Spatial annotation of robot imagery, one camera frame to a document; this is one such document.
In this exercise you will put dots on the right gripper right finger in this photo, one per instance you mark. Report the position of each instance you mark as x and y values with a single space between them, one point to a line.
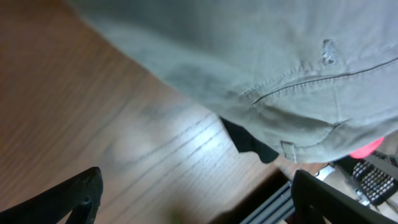
316 202

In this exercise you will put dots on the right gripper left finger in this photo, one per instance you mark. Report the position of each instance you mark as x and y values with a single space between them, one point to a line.
77 198

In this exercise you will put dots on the grey-green cotton shorts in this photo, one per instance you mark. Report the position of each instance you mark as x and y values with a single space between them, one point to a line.
314 80

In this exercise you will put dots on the black keyboard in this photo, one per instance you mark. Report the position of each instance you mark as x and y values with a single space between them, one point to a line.
377 185

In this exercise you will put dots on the pink cloth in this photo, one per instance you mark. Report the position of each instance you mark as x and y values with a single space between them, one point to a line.
367 150

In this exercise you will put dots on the black garment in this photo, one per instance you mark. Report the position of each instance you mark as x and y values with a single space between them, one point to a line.
245 142

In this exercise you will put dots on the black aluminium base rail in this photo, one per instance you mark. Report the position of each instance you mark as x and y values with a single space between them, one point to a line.
275 209

